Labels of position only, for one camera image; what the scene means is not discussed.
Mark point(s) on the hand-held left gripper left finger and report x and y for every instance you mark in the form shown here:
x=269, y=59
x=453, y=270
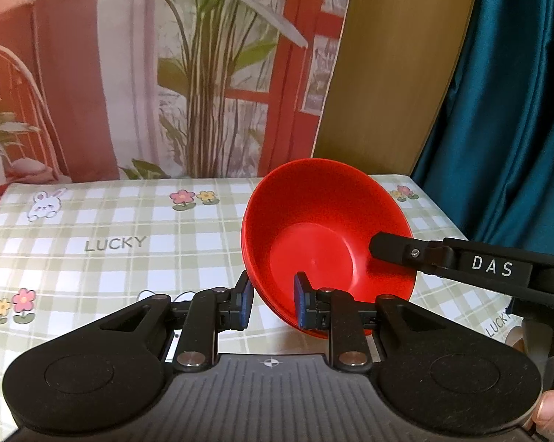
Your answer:
x=247, y=301

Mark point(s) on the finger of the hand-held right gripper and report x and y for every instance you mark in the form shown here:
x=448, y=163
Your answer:
x=396, y=248

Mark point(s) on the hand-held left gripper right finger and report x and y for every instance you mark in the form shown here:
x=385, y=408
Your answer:
x=299, y=301

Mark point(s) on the red bowl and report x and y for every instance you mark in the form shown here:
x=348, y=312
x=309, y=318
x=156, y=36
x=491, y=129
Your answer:
x=314, y=248

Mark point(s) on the person's right hand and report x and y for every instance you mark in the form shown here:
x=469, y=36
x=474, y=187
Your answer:
x=551, y=412

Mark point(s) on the checked tablecloth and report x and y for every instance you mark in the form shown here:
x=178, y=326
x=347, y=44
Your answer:
x=120, y=221

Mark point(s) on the wooden panel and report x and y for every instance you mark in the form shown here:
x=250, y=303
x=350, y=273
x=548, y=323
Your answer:
x=396, y=78

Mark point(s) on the teal curtain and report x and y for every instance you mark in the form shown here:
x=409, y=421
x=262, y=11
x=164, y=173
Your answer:
x=512, y=101

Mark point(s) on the printed backdrop cloth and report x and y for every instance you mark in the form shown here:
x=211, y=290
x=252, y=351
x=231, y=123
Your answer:
x=97, y=101

